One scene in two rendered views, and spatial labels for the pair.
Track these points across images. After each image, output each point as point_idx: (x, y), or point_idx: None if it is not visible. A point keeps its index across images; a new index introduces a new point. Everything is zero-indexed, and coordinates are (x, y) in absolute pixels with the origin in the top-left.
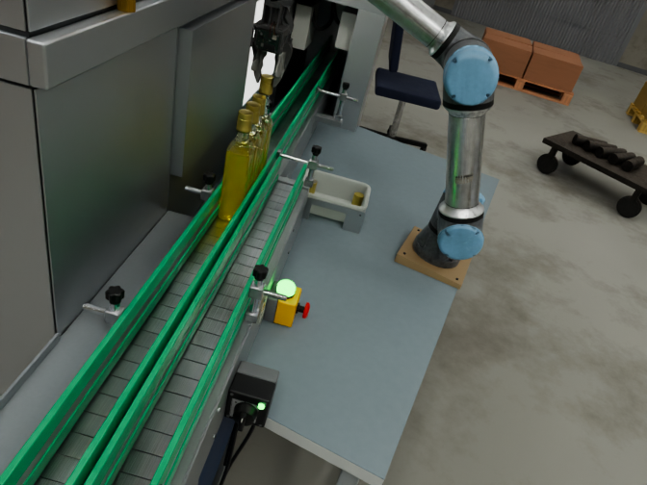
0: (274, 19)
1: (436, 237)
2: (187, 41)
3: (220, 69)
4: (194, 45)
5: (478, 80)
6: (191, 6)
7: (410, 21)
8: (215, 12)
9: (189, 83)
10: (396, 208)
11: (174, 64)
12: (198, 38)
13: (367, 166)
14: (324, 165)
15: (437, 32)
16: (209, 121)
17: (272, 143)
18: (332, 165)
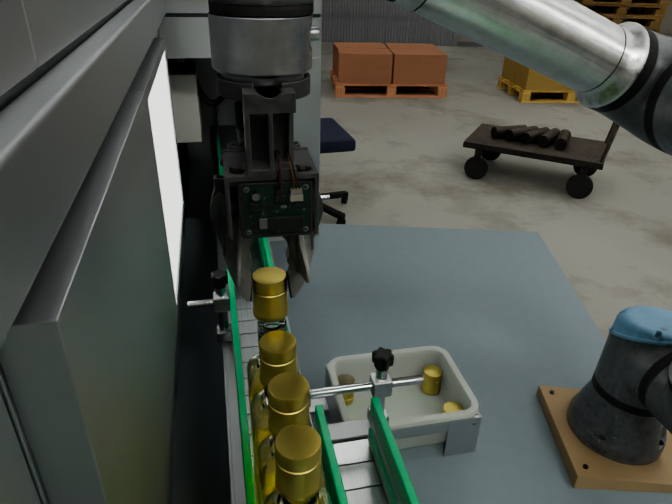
0: (277, 144)
1: (632, 417)
2: (45, 364)
3: (142, 303)
4: (79, 353)
5: None
6: (14, 233)
7: (560, 47)
8: (87, 177)
9: (100, 478)
10: (476, 355)
11: (22, 460)
12: (82, 313)
13: (379, 291)
14: (321, 318)
15: (619, 54)
16: (156, 439)
17: (249, 342)
18: (333, 314)
